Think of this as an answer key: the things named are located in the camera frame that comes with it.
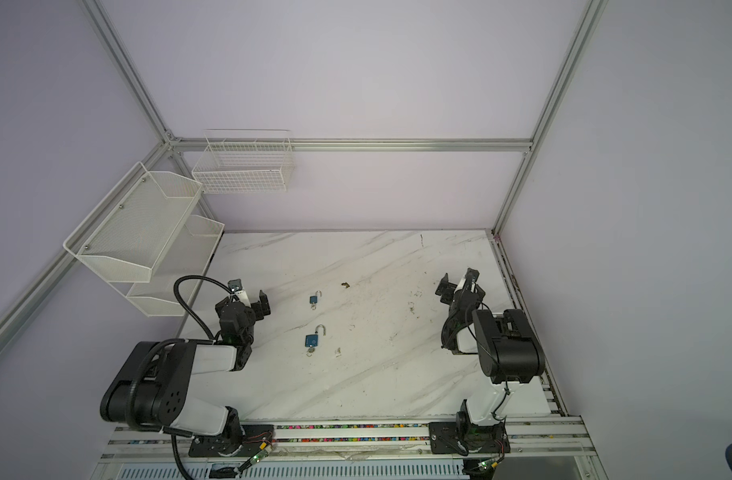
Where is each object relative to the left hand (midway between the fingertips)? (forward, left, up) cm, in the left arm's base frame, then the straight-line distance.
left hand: (244, 296), depth 91 cm
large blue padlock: (-11, -22, -8) cm, 25 cm away
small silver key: (-14, -21, -8) cm, 27 cm away
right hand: (+6, -68, +3) cm, 68 cm away
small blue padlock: (+4, -20, -8) cm, 22 cm away
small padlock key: (+1, -20, -8) cm, 22 cm away
